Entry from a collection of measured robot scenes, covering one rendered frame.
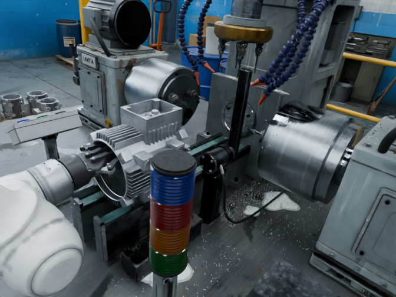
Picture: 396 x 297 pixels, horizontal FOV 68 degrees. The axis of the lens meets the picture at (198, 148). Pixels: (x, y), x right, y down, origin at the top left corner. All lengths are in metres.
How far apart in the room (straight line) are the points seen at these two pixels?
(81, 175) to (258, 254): 0.51
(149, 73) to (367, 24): 5.18
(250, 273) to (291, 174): 0.27
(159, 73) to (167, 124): 0.38
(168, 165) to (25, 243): 0.21
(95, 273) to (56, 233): 0.35
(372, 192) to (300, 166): 0.16
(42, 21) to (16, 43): 0.64
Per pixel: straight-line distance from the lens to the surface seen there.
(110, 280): 0.78
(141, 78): 1.12
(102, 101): 1.29
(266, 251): 0.87
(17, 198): 0.47
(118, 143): 0.67
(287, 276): 0.68
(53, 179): 0.63
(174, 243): 0.43
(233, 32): 0.89
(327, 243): 0.83
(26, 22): 6.51
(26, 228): 0.46
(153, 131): 0.70
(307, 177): 0.77
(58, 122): 0.89
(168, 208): 0.39
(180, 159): 0.38
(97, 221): 0.72
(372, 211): 0.73
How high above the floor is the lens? 1.41
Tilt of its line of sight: 28 degrees down
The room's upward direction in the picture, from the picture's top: 6 degrees clockwise
